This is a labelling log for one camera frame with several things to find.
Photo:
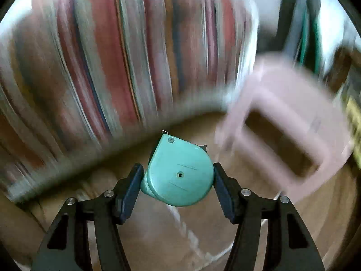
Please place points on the patterned red bedspread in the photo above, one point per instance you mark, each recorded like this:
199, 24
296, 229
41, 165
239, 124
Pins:
83, 79

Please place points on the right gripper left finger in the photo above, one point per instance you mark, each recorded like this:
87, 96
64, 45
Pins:
66, 244

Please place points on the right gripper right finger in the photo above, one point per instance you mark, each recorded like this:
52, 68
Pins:
290, 245

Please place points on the pink plastic stool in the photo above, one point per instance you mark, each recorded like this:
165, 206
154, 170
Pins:
291, 100

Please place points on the teal tape measure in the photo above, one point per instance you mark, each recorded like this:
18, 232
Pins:
179, 173

